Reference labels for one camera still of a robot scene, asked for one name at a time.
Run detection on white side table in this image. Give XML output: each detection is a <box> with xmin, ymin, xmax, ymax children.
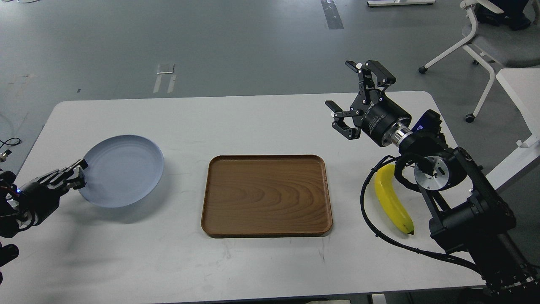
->
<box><xmin>485</xmin><ymin>68</ymin><xmax>540</xmax><ymax>190</ymax></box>

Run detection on white office chair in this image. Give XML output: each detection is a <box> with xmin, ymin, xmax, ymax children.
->
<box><xmin>418</xmin><ymin>0</ymin><xmax>540</xmax><ymax>123</ymax></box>

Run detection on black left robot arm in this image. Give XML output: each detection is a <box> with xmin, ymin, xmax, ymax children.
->
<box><xmin>0</xmin><ymin>159</ymin><xmax>88</xmax><ymax>238</ymax></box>

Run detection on yellow banana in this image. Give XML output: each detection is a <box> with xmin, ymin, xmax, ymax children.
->
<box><xmin>374</xmin><ymin>163</ymin><xmax>415</xmax><ymax>235</ymax></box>

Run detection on light blue plate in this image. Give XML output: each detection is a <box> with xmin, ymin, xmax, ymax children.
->
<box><xmin>79</xmin><ymin>135</ymin><xmax>165</xmax><ymax>208</ymax></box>

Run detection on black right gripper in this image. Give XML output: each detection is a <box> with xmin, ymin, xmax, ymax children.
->
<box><xmin>325</xmin><ymin>60</ymin><xmax>412</xmax><ymax>147</ymax></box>

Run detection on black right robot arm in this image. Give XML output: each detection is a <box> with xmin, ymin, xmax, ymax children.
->
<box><xmin>325</xmin><ymin>60</ymin><xmax>539</xmax><ymax>304</ymax></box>

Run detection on brown wooden tray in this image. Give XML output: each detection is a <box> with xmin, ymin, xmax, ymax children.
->
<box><xmin>201</xmin><ymin>155</ymin><xmax>333</xmax><ymax>238</ymax></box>

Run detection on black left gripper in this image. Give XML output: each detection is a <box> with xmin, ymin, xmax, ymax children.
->
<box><xmin>17</xmin><ymin>158</ymin><xmax>89</xmax><ymax>226</ymax></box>

